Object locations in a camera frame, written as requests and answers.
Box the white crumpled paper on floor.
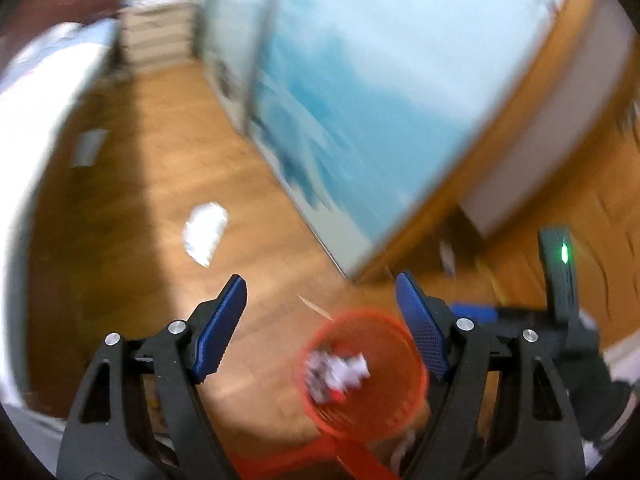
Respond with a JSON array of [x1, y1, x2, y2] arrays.
[[180, 201, 230, 268]]

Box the small paper scrap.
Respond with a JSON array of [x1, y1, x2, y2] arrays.
[[297, 293, 335, 324]]

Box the red mesh basket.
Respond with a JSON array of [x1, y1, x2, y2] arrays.
[[297, 309, 430, 444]]

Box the dark red wooden headboard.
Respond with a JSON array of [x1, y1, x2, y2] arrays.
[[0, 0, 147, 49]]

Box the light wooden nightstand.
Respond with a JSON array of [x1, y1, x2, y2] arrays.
[[119, 0, 197, 67]]

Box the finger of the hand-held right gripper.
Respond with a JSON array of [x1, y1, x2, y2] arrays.
[[450, 301, 555, 333]]

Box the wardrobe with blue floral doors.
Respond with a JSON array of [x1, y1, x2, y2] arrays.
[[192, 0, 592, 287]]

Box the white paper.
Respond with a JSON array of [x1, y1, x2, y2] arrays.
[[180, 201, 230, 268], [304, 350, 372, 404]]

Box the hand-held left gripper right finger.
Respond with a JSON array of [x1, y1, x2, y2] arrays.
[[394, 270, 587, 480]]

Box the white paper scrap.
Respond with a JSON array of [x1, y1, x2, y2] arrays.
[[439, 239, 458, 277]]

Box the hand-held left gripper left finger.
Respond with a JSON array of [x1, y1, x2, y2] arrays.
[[56, 274, 248, 480]]

